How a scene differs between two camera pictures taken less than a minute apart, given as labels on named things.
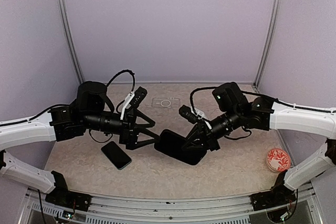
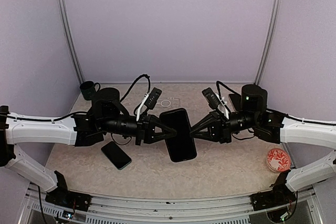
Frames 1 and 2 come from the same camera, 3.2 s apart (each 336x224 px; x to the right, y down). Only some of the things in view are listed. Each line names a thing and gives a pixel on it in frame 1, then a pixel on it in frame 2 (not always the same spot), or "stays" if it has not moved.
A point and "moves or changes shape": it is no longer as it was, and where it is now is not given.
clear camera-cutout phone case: x=166 y=103 stays
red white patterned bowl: x=278 y=160 stays
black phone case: x=170 y=144 moves or changes shape
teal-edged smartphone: x=118 y=157 stays
